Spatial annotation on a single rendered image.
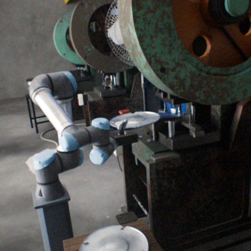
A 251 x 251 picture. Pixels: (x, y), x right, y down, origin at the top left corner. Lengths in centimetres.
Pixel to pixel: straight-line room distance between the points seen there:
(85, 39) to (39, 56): 530
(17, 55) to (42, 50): 64
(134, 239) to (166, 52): 80
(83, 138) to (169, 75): 42
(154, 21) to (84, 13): 180
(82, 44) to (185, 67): 180
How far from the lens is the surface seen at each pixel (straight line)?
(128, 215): 187
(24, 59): 809
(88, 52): 285
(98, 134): 117
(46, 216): 160
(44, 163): 150
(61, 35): 454
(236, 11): 121
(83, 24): 285
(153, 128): 162
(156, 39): 110
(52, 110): 125
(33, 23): 810
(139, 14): 108
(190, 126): 155
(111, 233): 137
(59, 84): 142
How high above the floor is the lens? 121
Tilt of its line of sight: 16 degrees down
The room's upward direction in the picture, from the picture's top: 4 degrees counter-clockwise
